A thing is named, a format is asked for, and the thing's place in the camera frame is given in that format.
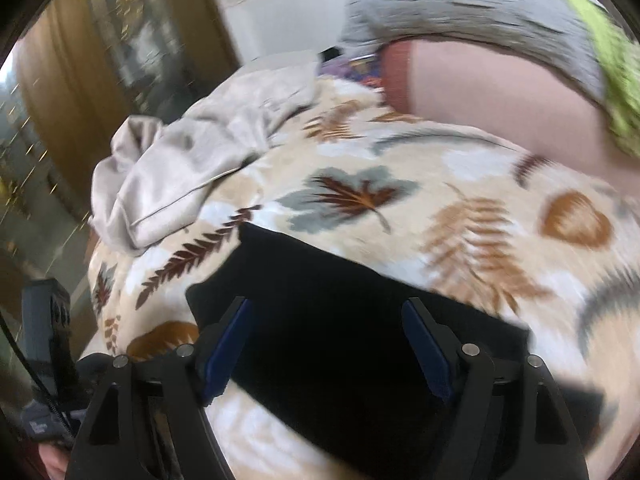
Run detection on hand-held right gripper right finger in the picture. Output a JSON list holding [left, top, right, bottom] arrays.
[[401, 297, 592, 480]]

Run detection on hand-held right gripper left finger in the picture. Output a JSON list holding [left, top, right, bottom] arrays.
[[65, 296, 254, 480]]

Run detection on black pants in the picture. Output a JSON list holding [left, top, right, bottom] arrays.
[[185, 222, 606, 480]]

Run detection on leaf print fleece blanket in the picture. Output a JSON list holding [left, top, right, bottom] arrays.
[[87, 77, 640, 480]]

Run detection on beige crumpled garment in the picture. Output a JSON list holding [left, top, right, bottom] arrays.
[[89, 62, 321, 251]]

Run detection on brown wooden door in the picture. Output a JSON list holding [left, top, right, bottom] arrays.
[[14, 0, 242, 206]]

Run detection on pink padded cushion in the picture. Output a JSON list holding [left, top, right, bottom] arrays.
[[382, 39, 638, 178]]

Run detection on colourful printed cloth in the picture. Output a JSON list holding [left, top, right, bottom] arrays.
[[319, 47, 388, 88]]

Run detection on green patterned blanket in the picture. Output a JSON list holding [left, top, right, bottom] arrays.
[[547, 0, 640, 160]]

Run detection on grey quilted blanket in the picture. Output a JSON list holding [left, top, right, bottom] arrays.
[[339, 0, 608, 107]]

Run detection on black cable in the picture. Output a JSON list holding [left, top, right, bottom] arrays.
[[0, 305, 81, 443]]

